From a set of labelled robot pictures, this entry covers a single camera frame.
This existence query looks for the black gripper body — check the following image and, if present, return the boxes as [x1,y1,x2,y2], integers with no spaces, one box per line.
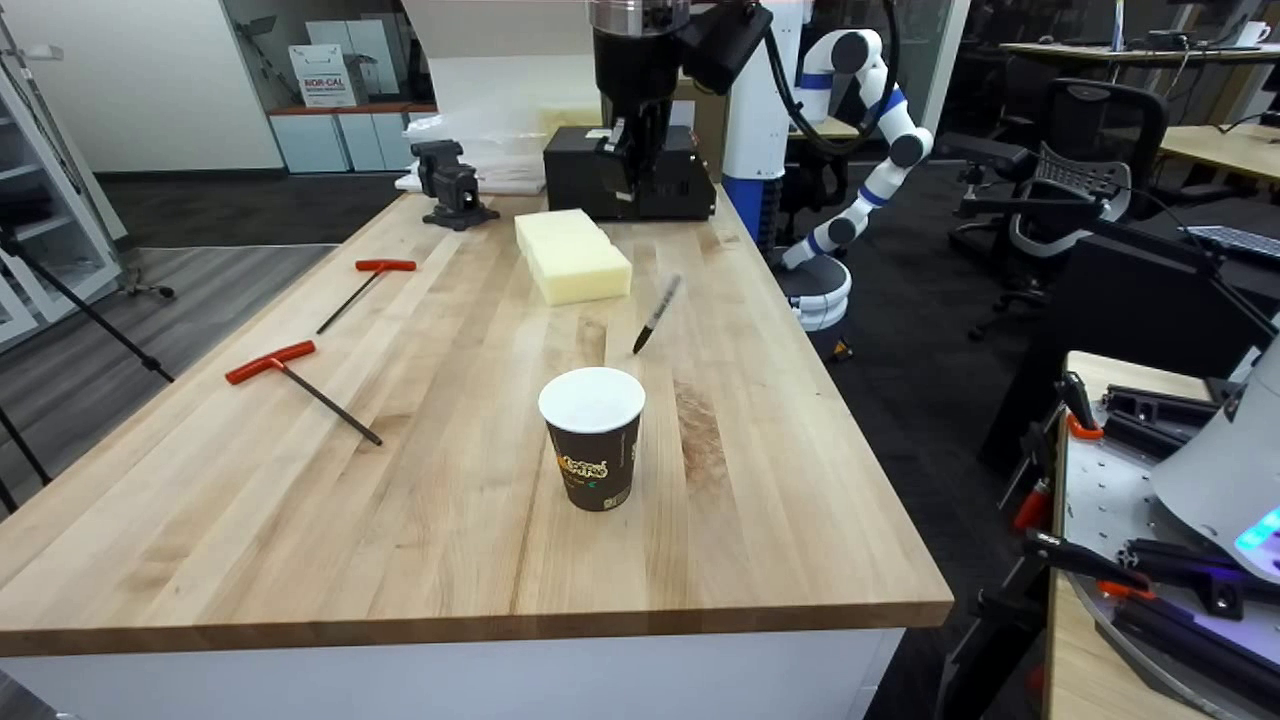
[590,0,690,114]

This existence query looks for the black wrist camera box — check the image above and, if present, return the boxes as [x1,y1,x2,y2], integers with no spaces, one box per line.
[682,0,774,97]

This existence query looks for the black mesh office chair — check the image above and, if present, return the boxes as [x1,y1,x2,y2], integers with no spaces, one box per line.
[951,77,1172,305]

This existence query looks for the black bench vise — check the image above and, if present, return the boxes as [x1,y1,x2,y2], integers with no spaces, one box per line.
[407,136,504,231]

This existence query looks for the white low cabinet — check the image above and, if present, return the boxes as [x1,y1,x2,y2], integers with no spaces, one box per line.
[264,99,435,182]

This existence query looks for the long red T-handle hex key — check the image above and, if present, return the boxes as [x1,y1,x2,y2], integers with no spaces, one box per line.
[220,340,388,454]

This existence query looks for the white shelving unit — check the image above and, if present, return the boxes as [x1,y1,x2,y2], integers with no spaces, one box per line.
[0,14,130,358]

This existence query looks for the white pillar with blue base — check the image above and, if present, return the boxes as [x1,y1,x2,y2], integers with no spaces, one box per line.
[719,0,810,253]

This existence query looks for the black tripod leg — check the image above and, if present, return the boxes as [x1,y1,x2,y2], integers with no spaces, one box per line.
[0,226,180,387]

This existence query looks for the white angled device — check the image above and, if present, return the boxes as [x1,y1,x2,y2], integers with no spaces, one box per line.
[1152,335,1280,593]

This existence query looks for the white printed sign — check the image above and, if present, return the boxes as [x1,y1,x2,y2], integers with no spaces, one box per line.
[282,41,360,114]

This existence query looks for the short red T-handle hex key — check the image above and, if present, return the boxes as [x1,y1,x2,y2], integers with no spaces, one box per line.
[312,256,419,340]

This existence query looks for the grey black marker pen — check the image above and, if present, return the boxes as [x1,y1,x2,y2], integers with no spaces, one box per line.
[629,272,682,360]

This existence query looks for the black tool tray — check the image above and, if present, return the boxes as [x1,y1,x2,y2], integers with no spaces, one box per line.
[1096,382,1229,458]

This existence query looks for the white table base cabinet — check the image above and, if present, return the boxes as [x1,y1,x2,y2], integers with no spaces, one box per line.
[0,625,912,720]

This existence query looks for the grey perforated metal plate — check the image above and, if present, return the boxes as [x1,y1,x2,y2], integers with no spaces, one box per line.
[1059,419,1211,565]

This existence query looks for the yellow foam block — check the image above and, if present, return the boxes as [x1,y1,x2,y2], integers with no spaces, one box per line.
[510,209,637,310]

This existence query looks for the black equipment box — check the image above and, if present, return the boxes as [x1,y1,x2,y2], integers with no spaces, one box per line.
[541,123,719,226]

